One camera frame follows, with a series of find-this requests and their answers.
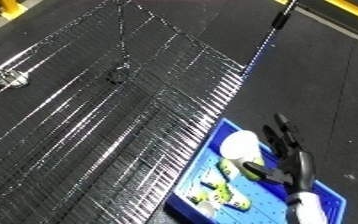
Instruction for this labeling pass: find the large paper cup green band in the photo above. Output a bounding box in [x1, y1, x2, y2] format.
[218, 130, 267, 167]

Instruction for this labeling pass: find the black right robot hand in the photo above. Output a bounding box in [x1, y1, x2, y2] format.
[242, 112, 318, 201]

